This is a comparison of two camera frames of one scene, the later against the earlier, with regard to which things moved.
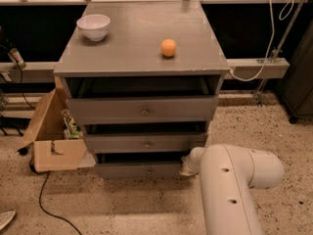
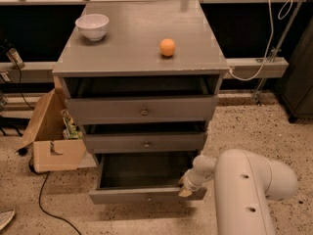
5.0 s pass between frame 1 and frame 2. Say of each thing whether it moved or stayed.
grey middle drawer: stayed
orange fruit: stayed
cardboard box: stayed
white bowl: stayed
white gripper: moved
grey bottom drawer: moved
